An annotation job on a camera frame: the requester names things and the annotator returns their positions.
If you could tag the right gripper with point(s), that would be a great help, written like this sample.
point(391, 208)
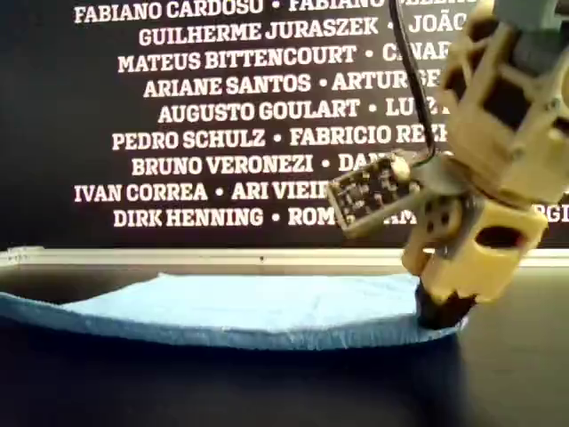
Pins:
point(493, 211)

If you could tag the blue microfibre cloth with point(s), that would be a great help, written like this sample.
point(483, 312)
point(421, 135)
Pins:
point(266, 307)

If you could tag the black banner white names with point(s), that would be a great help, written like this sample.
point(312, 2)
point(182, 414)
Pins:
point(44, 133)

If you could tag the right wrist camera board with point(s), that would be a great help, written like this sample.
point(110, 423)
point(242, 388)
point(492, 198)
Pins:
point(369, 195)

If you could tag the aluminium table frame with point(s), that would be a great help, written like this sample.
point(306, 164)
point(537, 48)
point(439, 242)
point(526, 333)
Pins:
point(222, 258)

